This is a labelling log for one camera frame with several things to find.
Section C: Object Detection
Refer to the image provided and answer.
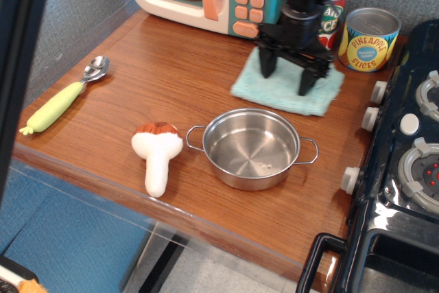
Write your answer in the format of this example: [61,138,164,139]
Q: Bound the spoon with green handle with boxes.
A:
[19,56,110,136]

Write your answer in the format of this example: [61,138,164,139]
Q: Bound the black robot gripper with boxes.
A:
[257,3,333,96]

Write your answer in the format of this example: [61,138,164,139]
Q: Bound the plush mushroom toy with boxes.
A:
[131,122,184,198]

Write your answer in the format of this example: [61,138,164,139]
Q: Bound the orange fuzzy object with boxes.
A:
[18,279,48,293]

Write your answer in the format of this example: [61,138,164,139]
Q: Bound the grey stove knob top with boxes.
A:
[370,80,388,104]

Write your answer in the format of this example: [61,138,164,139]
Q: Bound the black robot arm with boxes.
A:
[257,0,333,96]

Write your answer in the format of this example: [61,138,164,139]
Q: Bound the grey stove knob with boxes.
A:
[341,167,360,195]
[370,80,388,104]
[361,107,379,132]

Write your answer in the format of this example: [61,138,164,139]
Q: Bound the black toy stove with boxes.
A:
[296,19,438,292]

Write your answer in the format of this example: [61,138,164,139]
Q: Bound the tomato sauce can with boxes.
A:
[318,0,347,50]

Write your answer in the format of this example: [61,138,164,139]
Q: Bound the steel pot with handles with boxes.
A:
[186,108,320,191]

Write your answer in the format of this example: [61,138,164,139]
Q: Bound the light blue cloth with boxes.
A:
[230,47,344,117]

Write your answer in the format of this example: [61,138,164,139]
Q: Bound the grey stove knob middle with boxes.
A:
[361,107,379,132]

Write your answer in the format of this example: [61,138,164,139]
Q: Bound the grey stove knob bottom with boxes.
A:
[341,167,360,195]

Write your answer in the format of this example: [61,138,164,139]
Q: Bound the pineapple slices can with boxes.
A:
[338,8,401,73]

